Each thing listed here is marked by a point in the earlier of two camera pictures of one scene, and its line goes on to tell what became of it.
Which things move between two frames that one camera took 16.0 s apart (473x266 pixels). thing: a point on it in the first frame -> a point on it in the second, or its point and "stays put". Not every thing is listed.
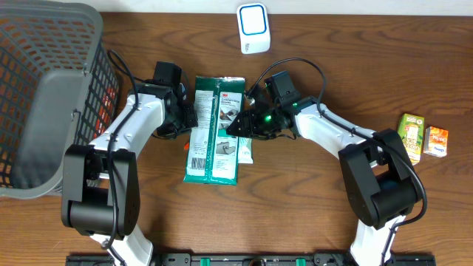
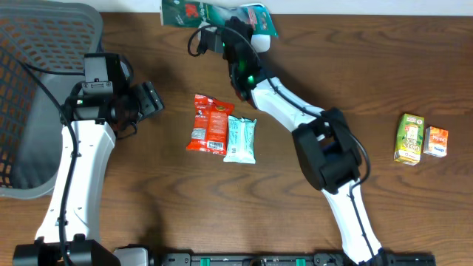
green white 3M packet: x=211 y=155 -> x=194 y=12
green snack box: x=411 y=127 stays put
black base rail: x=251 y=259 stays put
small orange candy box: x=435 y=141 stays put
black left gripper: x=190 y=123 -> x=150 y=98
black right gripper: x=248 y=124 -> x=236 y=24
